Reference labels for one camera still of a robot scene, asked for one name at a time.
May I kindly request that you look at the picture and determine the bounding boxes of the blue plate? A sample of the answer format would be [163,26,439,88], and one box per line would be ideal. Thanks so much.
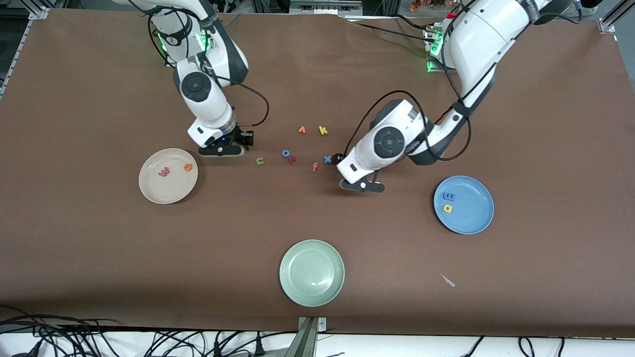
[434,176,495,235]

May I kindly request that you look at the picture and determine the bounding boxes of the small orange background object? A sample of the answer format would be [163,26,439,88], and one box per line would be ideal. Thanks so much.
[409,0,447,13]

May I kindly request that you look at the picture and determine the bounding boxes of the pale green plate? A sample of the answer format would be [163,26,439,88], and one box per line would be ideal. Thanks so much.
[279,239,345,307]

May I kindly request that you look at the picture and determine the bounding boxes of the grey metal box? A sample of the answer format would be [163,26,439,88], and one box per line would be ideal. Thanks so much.
[289,0,364,15]

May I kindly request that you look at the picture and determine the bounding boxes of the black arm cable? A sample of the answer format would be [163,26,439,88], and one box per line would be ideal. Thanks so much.
[345,0,502,162]
[148,4,270,127]

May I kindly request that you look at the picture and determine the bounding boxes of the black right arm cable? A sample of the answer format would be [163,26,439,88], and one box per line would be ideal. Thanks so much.
[148,4,270,127]

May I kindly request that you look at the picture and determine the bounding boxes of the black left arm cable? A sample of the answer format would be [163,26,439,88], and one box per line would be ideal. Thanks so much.
[345,0,502,162]

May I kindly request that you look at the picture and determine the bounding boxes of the beige brown plate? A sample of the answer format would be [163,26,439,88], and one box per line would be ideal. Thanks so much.
[138,148,198,204]

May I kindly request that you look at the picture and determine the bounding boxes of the black cable tangle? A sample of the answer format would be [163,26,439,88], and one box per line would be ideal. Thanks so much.
[0,305,298,357]

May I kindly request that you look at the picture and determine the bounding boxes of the brown table cover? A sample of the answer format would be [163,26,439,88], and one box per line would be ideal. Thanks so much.
[0,9,635,339]

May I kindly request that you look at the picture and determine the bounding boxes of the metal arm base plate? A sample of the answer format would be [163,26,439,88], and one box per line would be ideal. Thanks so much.
[426,27,449,74]
[164,30,221,68]

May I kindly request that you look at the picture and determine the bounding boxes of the thin black table cable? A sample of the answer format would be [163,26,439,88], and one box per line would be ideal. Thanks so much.
[347,15,438,43]

